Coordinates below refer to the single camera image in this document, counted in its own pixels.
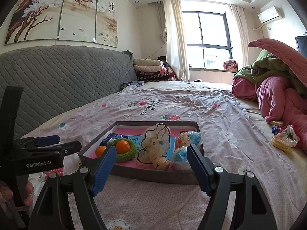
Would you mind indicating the dark checkered folded blanket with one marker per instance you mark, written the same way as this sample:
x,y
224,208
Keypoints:
x,y
156,76

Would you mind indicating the white aircon pipe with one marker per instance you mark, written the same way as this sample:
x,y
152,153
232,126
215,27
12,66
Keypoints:
x,y
257,28

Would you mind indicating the orange biscuit packet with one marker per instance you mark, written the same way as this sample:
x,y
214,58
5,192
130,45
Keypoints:
x,y
277,123

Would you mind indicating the black wall screen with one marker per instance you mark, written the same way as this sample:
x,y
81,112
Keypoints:
x,y
301,43

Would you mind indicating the pink quilted cushion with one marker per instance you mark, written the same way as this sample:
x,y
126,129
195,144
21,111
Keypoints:
x,y
285,52

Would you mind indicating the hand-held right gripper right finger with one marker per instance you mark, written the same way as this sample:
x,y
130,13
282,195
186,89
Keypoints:
x,y
200,170

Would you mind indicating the orange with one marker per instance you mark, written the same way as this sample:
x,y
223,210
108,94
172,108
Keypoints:
x,y
123,146
100,151

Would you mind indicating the white air conditioner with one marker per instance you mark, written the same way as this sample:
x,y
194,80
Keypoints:
x,y
271,14

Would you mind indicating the blue snack packet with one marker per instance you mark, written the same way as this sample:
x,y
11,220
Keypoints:
x,y
110,139

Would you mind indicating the pink quilt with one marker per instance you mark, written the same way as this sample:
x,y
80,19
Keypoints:
x,y
275,95

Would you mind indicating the cream curtain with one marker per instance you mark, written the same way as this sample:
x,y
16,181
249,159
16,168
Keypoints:
x,y
174,40
241,36

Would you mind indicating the small blue packet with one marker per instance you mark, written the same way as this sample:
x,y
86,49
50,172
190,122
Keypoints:
x,y
275,130

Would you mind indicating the pink folded blanket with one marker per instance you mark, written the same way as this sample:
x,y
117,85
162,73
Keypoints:
x,y
150,68

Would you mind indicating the person's left hand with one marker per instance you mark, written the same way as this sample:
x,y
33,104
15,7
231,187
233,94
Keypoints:
x,y
28,194

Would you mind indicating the crumpled white red wrapper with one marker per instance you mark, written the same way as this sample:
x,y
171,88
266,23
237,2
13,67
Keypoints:
x,y
291,133

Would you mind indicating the beige folded blanket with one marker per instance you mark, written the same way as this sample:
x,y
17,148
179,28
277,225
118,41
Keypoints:
x,y
148,62

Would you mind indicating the pink-lined cardboard box lid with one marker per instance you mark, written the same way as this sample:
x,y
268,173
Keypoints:
x,y
144,175

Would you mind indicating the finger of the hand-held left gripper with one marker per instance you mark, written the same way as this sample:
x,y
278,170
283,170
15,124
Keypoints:
x,y
48,140
69,146

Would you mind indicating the floral wall painting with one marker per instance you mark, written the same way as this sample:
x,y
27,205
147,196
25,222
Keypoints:
x,y
72,12

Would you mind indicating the black framed window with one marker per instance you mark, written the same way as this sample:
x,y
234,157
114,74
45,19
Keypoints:
x,y
211,40

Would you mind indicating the blue pink egg toy packet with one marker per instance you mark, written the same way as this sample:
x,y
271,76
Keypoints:
x,y
181,158
191,139

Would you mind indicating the green blanket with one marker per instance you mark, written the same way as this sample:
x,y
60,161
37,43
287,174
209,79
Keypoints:
x,y
263,67

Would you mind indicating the dark patterned cloth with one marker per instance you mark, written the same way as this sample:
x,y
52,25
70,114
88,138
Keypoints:
x,y
132,85

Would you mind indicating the grey quilted headboard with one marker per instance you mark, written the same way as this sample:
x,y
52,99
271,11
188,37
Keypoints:
x,y
60,81

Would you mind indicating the black cloth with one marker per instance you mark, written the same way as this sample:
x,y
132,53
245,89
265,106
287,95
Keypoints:
x,y
165,62

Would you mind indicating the floral folded cloth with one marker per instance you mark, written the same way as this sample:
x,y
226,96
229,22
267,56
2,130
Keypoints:
x,y
230,65

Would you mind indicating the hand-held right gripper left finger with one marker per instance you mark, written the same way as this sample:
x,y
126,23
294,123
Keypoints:
x,y
103,170

